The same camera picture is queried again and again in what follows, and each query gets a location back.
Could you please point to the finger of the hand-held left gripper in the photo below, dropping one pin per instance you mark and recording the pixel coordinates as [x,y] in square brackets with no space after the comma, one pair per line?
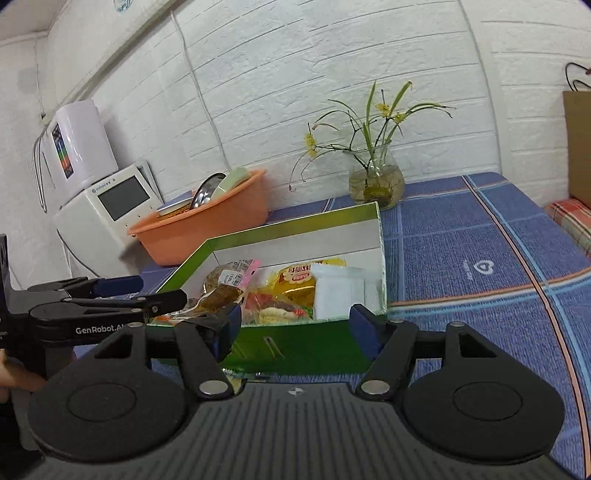
[166,302]
[115,286]

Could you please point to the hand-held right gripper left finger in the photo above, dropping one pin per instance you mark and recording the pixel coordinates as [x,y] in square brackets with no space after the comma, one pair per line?
[227,330]

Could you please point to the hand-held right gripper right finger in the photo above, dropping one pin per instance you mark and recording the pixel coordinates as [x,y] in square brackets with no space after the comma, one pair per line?
[364,328]

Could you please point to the brown clear snack packet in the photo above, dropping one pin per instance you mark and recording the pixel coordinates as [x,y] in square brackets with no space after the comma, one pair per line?
[217,300]

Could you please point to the white snack packet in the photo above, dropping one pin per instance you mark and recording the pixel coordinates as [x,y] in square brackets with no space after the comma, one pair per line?
[341,290]

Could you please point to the orange cracker packet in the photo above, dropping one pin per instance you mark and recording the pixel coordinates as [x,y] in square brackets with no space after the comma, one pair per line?
[277,314]

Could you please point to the pink edged clear nut packet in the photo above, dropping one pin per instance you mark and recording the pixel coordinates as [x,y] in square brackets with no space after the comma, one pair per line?
[226,277]

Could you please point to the yellow stick snack bag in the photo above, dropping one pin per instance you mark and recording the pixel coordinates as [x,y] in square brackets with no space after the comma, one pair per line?
[233,383]

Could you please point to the green cardboard box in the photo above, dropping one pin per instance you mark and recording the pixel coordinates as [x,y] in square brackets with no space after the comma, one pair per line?
[295,346]

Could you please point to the large yellow chip bag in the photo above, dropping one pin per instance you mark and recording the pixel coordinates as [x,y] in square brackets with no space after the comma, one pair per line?
[332,262]

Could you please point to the small yellow snack packet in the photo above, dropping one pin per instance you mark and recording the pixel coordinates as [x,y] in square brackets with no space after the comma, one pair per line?
[295,284]

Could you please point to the person's left hand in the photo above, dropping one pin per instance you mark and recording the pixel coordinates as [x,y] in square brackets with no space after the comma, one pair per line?
[18,376]

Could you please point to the white appliance with screen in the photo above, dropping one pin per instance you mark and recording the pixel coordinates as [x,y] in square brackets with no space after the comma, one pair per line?
[92,221]

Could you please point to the orange plastic basin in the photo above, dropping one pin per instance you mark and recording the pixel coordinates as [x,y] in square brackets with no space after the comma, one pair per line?
[207,230]

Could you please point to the book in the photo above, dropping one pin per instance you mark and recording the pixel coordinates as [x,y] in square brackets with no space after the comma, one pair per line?
[173,207]

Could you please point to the round metal lid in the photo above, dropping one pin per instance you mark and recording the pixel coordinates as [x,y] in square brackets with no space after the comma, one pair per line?
[205,191]

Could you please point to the blue plaid tablecloth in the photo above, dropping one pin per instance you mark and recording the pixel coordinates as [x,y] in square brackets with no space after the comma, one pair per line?
[461,258]

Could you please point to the white water purifier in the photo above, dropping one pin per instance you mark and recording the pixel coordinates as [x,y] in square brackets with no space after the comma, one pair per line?
[87,147]

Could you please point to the glass vase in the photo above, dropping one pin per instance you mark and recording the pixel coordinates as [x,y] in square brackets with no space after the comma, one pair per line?
[376,184]

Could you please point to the orchid plant with yellow flowers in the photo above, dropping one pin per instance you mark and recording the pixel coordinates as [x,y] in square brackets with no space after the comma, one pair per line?
[369,134]

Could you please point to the red plaid cloth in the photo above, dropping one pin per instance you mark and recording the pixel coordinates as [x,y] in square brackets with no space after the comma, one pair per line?
[570,217]

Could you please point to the brown paper bag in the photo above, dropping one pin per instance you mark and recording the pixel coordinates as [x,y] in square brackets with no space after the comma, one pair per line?
[579,147]

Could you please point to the white wall conduit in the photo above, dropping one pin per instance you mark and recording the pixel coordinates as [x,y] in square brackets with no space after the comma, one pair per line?
[203,92]
[489,92]

